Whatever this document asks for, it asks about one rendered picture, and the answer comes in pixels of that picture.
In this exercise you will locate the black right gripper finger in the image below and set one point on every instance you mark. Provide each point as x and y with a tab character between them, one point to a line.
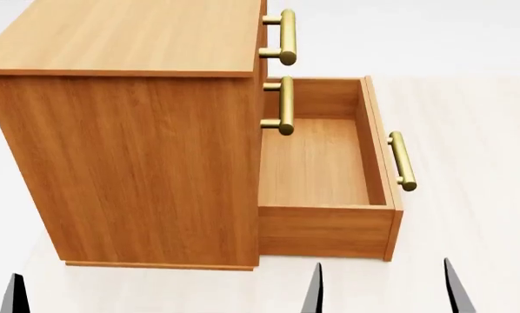
313	296
458	295

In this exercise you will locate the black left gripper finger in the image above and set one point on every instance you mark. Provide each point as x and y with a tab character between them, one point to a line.
15	298

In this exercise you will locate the closed wooden drawer front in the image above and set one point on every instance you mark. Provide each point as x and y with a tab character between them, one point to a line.
264	36

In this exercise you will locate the open wooden drawer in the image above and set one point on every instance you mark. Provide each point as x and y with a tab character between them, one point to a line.
325	228

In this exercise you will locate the wooden drawer cabinet body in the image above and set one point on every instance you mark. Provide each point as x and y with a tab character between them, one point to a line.
125	156

